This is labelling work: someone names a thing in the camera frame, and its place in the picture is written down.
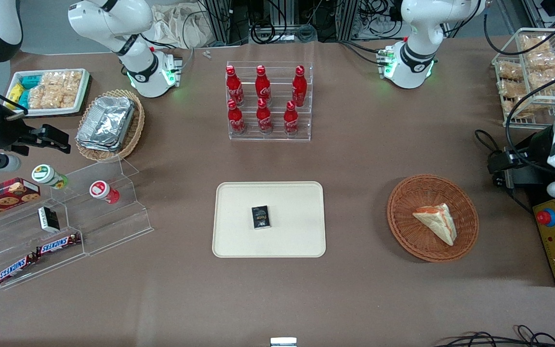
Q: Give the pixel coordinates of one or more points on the black and white small box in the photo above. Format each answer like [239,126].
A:
[48,219]

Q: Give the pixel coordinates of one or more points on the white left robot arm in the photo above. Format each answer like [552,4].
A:
[417,19]

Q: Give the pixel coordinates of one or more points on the white snack tray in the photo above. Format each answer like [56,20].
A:
[85,89]

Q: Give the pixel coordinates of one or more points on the triangle sandwich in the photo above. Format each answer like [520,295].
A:
[439,221]

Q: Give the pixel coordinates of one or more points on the aluminium foil tray stack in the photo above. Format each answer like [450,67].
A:
[106,123]

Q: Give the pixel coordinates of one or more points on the black appliance box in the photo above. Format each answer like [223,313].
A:
[537,149]

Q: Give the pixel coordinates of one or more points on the brown wicker basket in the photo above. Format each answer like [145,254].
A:
[403,226]

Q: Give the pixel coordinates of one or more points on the red cola bottle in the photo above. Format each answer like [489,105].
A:
[234,86]
[262,86]
[291,121]
[235,120]
[264,119]
[299,87]

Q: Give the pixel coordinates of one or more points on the red lidded cup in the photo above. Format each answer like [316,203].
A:
[101,190]

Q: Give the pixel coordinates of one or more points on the black plug block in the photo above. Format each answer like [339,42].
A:
[499,166]

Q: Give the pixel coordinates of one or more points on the rice cracker pack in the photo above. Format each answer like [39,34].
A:
[72,86]
[46,94]

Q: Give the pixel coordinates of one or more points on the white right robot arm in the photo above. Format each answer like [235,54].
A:
[113,19]

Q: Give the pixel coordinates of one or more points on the white edge bracket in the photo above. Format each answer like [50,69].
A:
[283,342]

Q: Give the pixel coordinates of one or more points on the red cookie box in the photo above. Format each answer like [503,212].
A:
[3,197]

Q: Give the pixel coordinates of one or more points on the small black packet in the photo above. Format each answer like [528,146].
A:
[261,217]

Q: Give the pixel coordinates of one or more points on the clear acrylic step shelf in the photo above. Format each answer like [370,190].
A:
[113,226]

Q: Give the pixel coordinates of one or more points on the fried snack bag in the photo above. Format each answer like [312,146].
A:
[509,71]
[545,60]
[534,43]
[523,108]
[545,79]
[511,89]

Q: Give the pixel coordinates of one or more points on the teal snack pack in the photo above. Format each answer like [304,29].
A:
[31,81]

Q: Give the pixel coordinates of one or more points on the Snickers bar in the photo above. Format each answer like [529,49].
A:
[15,269]
[58,244]

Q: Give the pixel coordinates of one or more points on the green lidded cup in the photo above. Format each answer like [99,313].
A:
[46,174]

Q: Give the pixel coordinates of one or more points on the white cloth bag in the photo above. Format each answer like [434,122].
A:
[176,26]

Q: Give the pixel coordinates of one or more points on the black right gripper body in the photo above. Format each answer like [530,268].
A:
[4,132]

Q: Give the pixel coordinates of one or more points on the clear acrylic bottle rack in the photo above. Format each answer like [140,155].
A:
[277,132]

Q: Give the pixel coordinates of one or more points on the light oval wicker basket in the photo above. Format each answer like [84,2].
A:
[135,130]

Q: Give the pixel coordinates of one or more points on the beige rectangular tray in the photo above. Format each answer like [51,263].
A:
[239,231]

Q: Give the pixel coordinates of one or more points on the yellow snack pack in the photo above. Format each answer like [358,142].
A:
[15,93]

